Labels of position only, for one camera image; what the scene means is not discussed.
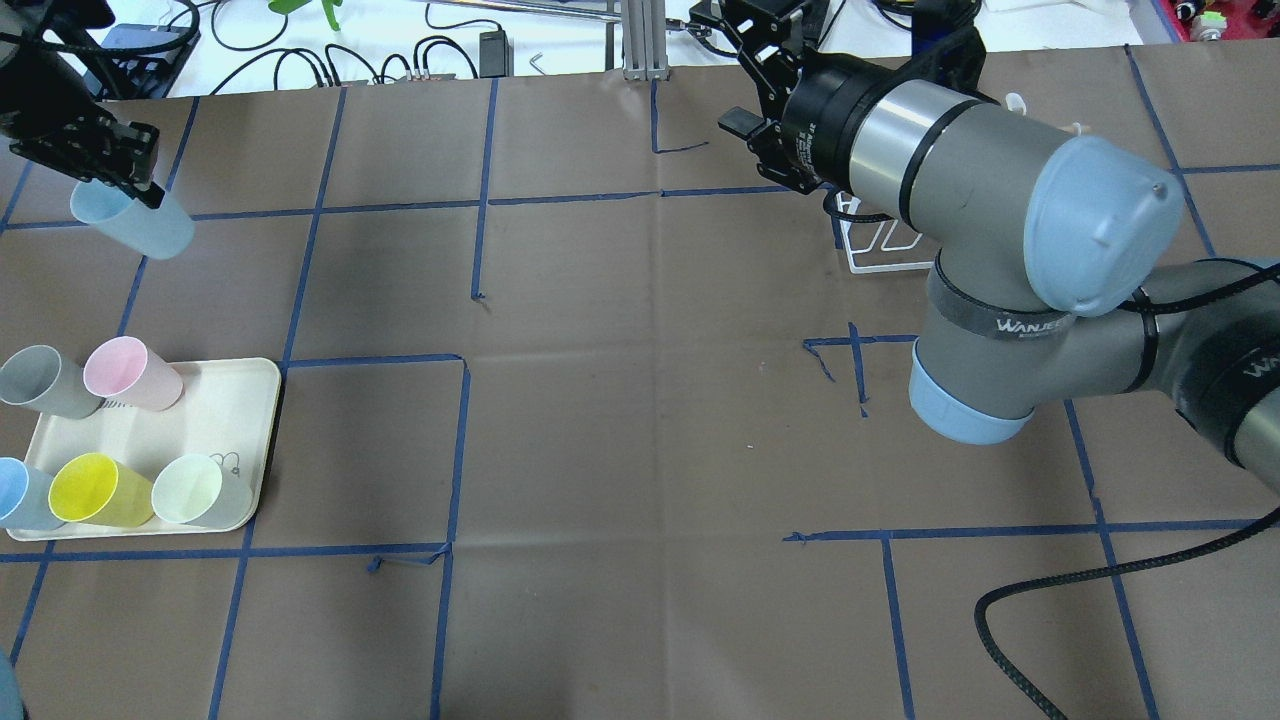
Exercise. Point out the grey cup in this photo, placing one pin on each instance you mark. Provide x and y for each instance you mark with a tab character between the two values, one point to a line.
43	379

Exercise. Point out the yellow cup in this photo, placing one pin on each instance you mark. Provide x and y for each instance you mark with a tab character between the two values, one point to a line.
98	490

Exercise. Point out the pale green cup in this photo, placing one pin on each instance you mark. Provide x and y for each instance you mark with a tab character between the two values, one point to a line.
207	492

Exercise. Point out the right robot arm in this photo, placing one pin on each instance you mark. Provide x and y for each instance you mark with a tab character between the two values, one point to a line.
1047	284

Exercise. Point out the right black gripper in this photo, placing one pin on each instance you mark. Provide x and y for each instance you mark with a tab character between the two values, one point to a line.
822	118

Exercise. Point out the cream plastic tray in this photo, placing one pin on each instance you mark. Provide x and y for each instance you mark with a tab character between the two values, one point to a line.
226	412

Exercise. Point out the aluminium frame post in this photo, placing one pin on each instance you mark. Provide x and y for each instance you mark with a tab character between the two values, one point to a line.
643	28

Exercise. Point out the pink cup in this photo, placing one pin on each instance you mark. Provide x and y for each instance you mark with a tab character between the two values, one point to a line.
126	371

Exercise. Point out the light blue cup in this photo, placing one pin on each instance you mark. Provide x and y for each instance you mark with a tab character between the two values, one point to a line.
158	233
25	497

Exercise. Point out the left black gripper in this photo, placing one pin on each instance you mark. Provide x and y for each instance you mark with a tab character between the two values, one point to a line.
62	140

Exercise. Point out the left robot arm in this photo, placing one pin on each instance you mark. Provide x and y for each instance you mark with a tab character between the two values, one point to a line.
49	114

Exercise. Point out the white wire cup rack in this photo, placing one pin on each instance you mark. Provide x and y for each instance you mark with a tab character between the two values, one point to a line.
876	245

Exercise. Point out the black power adapter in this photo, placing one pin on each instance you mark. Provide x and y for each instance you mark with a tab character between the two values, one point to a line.
495	54

